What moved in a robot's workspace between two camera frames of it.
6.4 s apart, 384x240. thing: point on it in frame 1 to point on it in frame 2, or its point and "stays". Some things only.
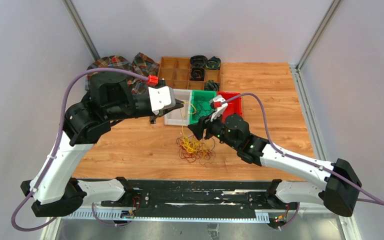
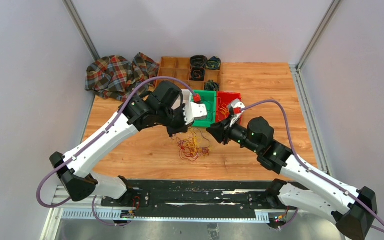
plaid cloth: [141, 64] stays
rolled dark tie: [198, 61] stays
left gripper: [178, 105] to [182, 128]
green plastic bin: [201, 104] stays
